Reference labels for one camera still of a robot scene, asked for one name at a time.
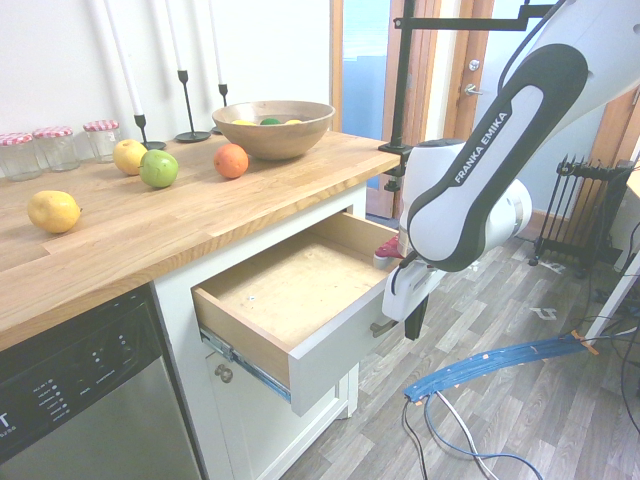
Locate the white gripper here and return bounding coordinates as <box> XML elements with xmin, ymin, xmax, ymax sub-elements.
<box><xmin>382</xmin><ymin>260</ymin><xmax>442</xmax><ymax>341</ymax></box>

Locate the white drawer with wooden interior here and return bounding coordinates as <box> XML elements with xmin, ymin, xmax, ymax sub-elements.
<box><xmin>191</xmin><ymin>210</ymin><xmax>404</xmax><ymax>419</ymax></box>

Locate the red white sneaker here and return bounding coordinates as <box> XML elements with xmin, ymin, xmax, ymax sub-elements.
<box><xmin>372</xmin><ymin>234</ymin><xmax>404</xmax><ymax>274</ymax></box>

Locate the white kitchen cabinet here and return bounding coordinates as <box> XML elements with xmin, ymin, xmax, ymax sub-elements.
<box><xmin>152</xmin><ymin>182</ymin><xmax>369</xmax><ymax>480</ymax></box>

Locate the large wooden bowl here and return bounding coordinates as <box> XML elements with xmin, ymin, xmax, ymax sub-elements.
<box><xmin>211</xmin><ymin>100</ymin><xmax>337</xmax><ymax>161</ymax></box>

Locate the orange fruit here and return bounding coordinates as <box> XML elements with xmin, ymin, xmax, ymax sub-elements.
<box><xmin>213</xmin><ymin>142</ymin><xmax>250</xmax><ymax>180</ymax></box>

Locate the black candle holder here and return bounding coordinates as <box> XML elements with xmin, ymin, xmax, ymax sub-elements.
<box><xmin>133</xmin><ymin>113</ymin><xmax>168</xmax><ymax>151</ymax></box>
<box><xmin>209</xmin><ymin>83</ymin><xmax>230</xmax><ymax>135</ymax></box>
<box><xmin>173</xmin><ymin>69</ymin><xmax>212</xmax><ymax>144</ymax></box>

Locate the green apple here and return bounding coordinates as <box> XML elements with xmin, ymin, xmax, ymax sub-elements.
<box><xmin>138</xmin><ymin>148</ymin><xmax>180</xmax><ymax>189</ymax></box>

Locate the yellow apple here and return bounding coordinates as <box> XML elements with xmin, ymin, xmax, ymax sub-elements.
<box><xmin>112</xmin><ymin>138</ymin><xmax>150</xmax><ymax>177</ymax></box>

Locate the tall white candle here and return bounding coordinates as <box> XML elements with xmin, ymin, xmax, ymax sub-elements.
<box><xmin>207</xmin><ymin>0</ymin><xmax>225</xmax><ymax>86</ymax></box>
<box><xmin>164</xmin><ymin>0</ymin><xmax>185</xmax><ymax>72</ymax></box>
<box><xmin>102</xmin><ymin>0</ymin><xmax>145</xmax><ymax>117</ymax></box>

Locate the glass jar red checkered lid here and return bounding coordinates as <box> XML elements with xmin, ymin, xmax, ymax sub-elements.
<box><xmin>31</xmin><ymin>125</ymin><xmax>81</xmax><ymax>173</ymax></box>
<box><xmin>82</xmin><ymin>119</ymin><xmax>123</xmax><ymax>164</ymax></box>
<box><xmin>0</xmin><ymin>132</ymin><xmax>43</xmax><ymax>182</ymax></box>

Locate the yellow pear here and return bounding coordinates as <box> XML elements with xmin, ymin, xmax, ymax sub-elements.
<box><xmin>27</xmin><ymin>189</ymin><xmax>83</xmax><ymax>235</ymax></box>

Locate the blue taped cable bundle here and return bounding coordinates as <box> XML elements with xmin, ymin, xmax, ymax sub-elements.
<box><xmin>402</xmin><ymin>333</ymin><xmax>601</xmax><ymax>406</ymax></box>

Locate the white floor cable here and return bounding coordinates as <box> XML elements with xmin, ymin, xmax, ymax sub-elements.
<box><xmin>433</xmin><ymin>390</ymin><xmax>499</xmax><ymax>480</ymax></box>

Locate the black floor cable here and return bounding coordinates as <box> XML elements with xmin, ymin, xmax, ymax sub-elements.
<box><xmin>402</xmin><ymin>397</ymin><xmax>431</xmax><ymax>480</ymax></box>

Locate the blue floor cable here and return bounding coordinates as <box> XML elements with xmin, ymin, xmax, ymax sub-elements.
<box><xmin>423</xmin><ymin>392</ymin><xmax>546</xmax><ymax>480</ymax></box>

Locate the metal drawer slide rail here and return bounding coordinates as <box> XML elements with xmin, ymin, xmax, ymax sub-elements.
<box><xmin>199</xmin><ymin>327</ymin><xmax>292</xmax><ymax>404</ymax></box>

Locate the wooden door frame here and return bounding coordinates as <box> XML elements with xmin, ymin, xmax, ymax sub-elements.
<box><xmin>329</xmin><ymin>0</ymin><xmax>471</xmax><ymax>221</ymax></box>

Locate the black clamped camera stand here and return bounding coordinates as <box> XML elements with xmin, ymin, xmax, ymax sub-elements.
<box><xmin>378</xmin><ymin>0</ymin><xmax>569</xmax><ymax>194</ymax></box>

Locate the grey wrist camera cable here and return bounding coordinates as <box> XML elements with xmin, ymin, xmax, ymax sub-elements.
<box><xmin>497</xmin><ymin>0</ymin><xmax>566</xmax><ymax>91</ymax></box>

